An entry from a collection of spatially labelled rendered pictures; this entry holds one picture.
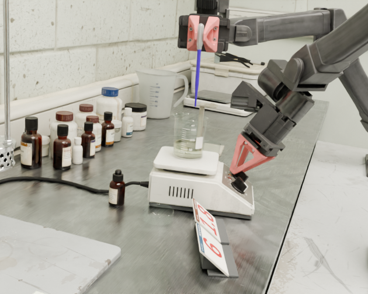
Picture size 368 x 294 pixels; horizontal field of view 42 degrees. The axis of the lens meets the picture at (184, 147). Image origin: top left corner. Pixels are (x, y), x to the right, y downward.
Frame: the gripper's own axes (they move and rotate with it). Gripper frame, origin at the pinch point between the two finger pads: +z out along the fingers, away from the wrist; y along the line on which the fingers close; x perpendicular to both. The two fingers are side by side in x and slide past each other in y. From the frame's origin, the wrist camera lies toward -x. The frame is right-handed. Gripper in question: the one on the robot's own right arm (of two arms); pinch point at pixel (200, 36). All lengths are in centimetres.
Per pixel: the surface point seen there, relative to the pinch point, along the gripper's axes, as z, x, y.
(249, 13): -143, -2, 11
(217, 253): 24.7, 30.2, 6.7
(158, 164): 7.4, 23.0, -5.5
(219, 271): 27.6, 31.4, 7.4
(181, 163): 5.2, 23.1, -1.4
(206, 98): -87, 29, -3
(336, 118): -137, 43, 56
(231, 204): 7.9, 29.2, 8.4
